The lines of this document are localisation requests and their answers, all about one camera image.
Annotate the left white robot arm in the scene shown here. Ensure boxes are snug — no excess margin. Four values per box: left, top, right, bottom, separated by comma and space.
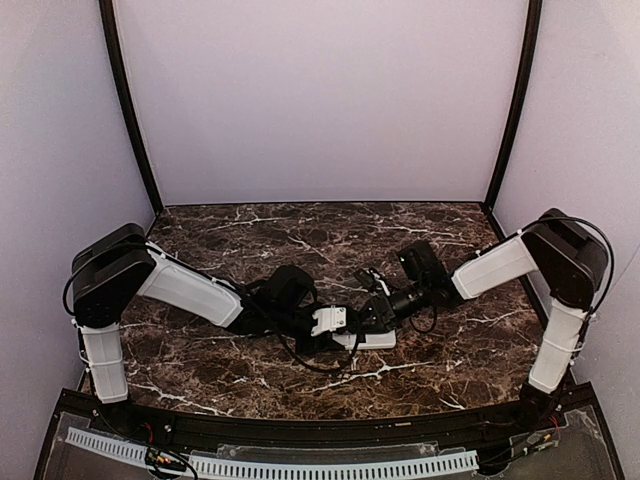
62, 223, 346, 404

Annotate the white slotted cable duct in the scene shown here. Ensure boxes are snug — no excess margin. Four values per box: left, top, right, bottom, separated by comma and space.
65, 427, 479, 479

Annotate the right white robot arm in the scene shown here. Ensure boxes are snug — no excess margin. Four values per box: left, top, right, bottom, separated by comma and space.
361, 208, 615, 396

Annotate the right black frame post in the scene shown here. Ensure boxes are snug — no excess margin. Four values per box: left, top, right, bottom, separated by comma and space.
483, 0, 543, 211

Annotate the left black frame post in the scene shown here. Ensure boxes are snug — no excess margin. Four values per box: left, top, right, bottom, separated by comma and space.
98, 0, 164, 216

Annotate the white remote control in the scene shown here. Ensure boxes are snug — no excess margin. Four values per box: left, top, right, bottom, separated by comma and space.
332, 330, 396, 350

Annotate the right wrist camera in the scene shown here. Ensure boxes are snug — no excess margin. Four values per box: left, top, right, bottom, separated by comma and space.
354, 268, 391, 296

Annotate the black front rail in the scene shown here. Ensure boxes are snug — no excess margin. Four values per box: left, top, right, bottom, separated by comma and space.
124, 399, 526, 451

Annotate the black frame post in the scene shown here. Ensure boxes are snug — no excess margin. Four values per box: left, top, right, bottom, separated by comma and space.
483, 0, 543, 211
98, 0, 164, 216

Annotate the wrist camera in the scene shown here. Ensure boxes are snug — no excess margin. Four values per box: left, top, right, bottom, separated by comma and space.
354, 268, 391, 296
310, 305, 359, 337

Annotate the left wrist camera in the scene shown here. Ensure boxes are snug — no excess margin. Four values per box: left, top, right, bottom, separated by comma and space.
310, 305, 359, 337

